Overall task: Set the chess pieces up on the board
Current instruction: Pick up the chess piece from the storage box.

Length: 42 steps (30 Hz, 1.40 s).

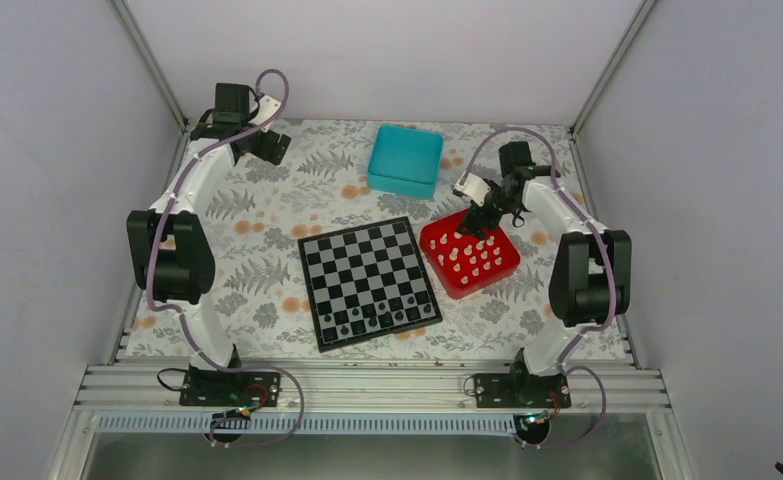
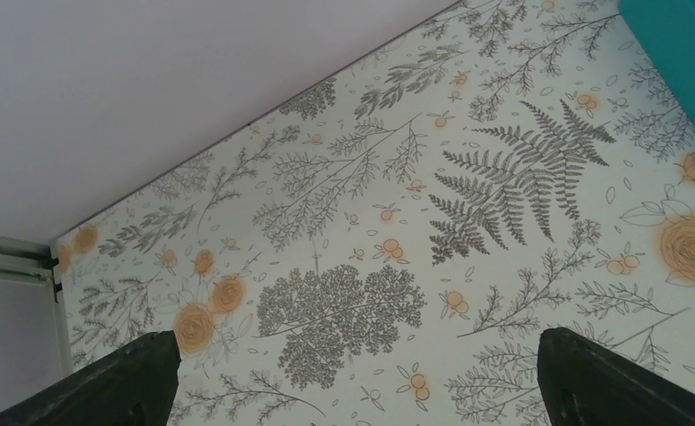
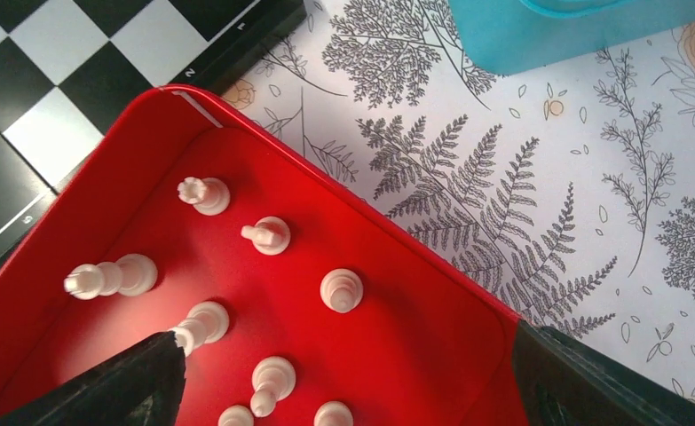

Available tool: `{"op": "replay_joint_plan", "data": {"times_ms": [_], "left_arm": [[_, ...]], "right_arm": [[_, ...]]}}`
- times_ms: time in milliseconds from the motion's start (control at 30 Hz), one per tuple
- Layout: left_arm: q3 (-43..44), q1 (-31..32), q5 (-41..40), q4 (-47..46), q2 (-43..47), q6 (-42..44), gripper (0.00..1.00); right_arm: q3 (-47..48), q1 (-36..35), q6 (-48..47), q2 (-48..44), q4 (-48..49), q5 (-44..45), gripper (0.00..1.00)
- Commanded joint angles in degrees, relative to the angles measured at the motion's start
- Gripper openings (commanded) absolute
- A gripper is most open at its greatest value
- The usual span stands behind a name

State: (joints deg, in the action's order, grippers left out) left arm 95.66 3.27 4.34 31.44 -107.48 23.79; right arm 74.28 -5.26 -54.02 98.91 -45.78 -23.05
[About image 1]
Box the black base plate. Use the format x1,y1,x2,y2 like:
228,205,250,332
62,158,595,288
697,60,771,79
472,373,572,409
179,368,281,409

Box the black white chessboard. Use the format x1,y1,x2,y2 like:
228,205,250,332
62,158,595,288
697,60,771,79
297,216,443,352

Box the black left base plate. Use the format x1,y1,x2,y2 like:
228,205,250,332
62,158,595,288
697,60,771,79
179,368,281,409

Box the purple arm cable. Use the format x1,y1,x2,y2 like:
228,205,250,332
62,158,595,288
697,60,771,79
140,68,306,450
458,125,616,450

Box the red piece tray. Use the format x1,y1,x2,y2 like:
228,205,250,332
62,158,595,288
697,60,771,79
419,210,521,300

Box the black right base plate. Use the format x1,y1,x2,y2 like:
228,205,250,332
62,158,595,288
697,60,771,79
472,373,572,409

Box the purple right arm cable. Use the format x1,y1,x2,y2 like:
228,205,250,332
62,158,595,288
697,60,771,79
458,125,616,450

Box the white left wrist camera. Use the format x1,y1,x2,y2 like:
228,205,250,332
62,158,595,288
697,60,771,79
253,94,282,132

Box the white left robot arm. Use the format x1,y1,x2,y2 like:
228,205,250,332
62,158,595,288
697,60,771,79
126,83,290,405

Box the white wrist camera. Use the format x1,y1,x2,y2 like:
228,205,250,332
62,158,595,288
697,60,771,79
453,173,491,207
253,94,282,132

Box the aluminium rail frame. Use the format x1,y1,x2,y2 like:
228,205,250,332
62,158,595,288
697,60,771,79
74,362,671,414

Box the teal square box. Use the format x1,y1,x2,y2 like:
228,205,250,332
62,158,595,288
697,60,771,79
367,124,444,199

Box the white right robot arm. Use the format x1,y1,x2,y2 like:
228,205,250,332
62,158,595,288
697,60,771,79
453,141,632,407

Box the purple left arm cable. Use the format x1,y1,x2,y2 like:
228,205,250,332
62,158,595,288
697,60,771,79
140,68,306,450

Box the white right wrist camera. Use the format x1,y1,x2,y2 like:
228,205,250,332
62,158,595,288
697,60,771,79
453,173,491,207

